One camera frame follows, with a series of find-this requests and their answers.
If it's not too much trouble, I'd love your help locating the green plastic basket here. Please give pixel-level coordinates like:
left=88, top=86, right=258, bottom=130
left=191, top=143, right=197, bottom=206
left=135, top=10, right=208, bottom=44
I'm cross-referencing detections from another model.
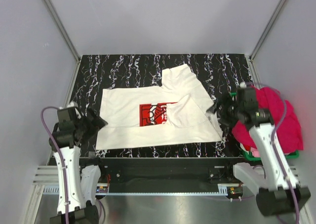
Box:
left=228, top=91, right=300, bottom=162

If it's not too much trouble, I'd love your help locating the magenta t-shirt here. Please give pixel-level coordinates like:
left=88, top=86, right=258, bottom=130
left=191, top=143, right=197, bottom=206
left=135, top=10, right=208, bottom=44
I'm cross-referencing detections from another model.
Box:
left=232, top=87, right=304, bottom=154

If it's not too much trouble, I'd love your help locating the left small circuit board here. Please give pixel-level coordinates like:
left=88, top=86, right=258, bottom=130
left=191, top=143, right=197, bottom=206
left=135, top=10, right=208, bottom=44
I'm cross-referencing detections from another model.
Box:
left=96, top=186, right=109, bottom=193

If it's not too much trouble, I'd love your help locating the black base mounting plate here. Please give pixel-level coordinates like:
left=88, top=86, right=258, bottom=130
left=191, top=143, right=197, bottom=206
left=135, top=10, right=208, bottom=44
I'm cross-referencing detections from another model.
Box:
left=79, top=157, right=245, bottom=181

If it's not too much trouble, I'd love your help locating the corner aluminium post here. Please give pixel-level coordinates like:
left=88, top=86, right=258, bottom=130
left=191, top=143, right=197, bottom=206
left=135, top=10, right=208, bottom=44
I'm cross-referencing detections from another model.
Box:
left=249, top=0, right=288, bottom=62
left=43, top=0, right=81, bottom=63

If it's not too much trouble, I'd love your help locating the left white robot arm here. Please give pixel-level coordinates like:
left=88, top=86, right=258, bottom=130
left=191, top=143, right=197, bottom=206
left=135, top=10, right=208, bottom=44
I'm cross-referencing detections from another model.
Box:
left=49, top=104, right=108, bottom=224

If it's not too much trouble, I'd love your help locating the right small circuit board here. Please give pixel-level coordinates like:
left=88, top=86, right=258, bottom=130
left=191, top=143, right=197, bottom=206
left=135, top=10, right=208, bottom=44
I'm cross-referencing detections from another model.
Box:
left=230, top=186, right=243, bottom=195

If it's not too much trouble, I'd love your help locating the small circuit board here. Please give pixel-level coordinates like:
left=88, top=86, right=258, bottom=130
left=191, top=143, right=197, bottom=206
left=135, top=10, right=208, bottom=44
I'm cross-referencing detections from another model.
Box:
left=230, top=186, right=243, bottom=195
left=96, top=186, right=109, bottom=193

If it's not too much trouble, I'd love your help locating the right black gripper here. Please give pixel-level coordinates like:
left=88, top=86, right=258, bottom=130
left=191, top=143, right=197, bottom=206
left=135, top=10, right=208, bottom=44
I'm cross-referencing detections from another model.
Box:
left=206, top=91, right=242, bottom=128

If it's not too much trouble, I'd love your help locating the left corner aluminium post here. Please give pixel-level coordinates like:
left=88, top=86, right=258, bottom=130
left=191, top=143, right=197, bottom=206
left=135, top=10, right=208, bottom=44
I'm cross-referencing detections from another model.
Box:
left=43, top=0, right=81, bottom=63

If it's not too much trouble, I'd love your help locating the right corner aluminium post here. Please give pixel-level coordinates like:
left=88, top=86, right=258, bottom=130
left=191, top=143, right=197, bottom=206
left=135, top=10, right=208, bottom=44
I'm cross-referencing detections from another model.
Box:
left=249, top=0, right=288, bottom=62

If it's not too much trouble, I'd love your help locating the aluminium rail frame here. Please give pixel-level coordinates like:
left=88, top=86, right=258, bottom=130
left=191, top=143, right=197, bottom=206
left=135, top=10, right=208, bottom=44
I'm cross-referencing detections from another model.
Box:
left=32, top=166, right=303, bottom=197

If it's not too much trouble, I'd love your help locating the white Coca-Cola t-shirt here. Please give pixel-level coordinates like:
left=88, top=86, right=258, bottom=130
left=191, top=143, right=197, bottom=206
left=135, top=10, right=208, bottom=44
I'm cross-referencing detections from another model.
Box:
left=96, top=64, right=223, bottom=150

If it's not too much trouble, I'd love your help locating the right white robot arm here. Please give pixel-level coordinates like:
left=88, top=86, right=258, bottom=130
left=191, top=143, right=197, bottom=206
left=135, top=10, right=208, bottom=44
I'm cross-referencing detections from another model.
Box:
left=208, top=86, right=311, bottom=223

